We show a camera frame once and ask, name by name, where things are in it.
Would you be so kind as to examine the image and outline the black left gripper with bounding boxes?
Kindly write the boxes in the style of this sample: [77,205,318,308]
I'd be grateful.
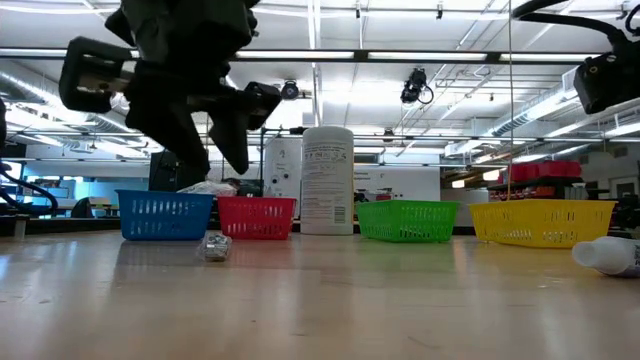
[58,0,283,177]

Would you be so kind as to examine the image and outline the purple white-capped toothpaste tube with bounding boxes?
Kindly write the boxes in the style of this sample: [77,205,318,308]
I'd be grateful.
[571,235,640,279]

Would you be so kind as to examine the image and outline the black monitor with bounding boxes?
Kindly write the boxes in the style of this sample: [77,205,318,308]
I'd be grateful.
[148,149,209,194]

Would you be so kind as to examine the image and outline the white cabinet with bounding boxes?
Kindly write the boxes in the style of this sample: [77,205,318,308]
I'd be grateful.
[263,137,304,199]

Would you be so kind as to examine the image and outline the blue plastic basket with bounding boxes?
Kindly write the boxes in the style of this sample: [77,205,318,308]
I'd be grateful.
[115,189,216,242]

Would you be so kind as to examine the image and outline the red plastic basket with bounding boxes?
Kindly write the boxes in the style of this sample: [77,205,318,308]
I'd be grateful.
[217,195,298,241]

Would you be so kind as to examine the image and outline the white wipes canister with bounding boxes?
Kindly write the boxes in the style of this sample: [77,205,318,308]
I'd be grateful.
[300,125,356,237]

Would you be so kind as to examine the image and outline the dark office chair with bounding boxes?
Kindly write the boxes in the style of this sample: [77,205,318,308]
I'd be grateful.
[69,197,96,220]

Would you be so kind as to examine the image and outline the green plastic basket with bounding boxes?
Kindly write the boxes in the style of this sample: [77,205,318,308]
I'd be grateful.
[355,199,460,244]

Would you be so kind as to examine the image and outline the red storage bins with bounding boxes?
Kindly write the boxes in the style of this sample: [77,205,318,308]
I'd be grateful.
[509,159,584,184]

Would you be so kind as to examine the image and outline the yellow plastic basket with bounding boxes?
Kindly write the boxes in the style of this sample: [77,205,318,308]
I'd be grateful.
[468,198,617,250]

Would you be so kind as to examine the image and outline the black round camera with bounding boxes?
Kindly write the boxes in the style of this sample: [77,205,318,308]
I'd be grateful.
[279,79,300,102]

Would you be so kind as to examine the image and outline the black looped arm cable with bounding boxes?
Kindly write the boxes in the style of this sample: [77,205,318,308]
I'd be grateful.
[0,167,60,216]

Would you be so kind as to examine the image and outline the black overhead frame beam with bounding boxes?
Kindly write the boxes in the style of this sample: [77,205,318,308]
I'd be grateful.
[0,47,601,64]

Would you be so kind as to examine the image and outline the black camera with cable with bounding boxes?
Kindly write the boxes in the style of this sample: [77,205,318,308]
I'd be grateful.
[399,67,434,106]

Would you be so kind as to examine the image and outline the thin yellow hanging cord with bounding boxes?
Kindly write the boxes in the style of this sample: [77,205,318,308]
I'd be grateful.
[507,0,515,201]

